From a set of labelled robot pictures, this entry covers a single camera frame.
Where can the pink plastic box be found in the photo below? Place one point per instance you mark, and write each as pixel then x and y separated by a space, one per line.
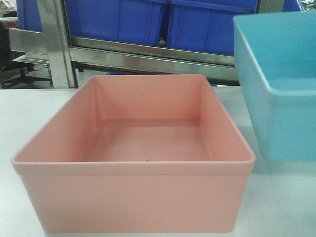
pixel 137 154

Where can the light blue plastic box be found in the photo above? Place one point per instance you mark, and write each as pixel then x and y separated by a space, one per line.
pixel 275 59

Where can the stainless steel shelf rack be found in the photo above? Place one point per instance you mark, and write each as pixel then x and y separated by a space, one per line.
pixel 64 54

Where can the blue crate centre left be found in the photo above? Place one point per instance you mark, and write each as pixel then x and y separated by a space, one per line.
pixel 129 21

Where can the blue crate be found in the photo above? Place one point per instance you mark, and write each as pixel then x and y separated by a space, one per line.
pixel 205 25
pixel 292 5
pixel 129 21
pixel 28 15

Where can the blue crate centre right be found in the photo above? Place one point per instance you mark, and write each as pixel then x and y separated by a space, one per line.
pixel 205 25

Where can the black office chair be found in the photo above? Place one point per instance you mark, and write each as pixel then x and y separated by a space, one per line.
pixel 13 73

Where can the blue crate far left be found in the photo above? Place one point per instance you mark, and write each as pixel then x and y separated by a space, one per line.
pixel 28 15

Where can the blue crate far right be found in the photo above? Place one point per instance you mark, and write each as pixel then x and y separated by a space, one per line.
pixel 292 5

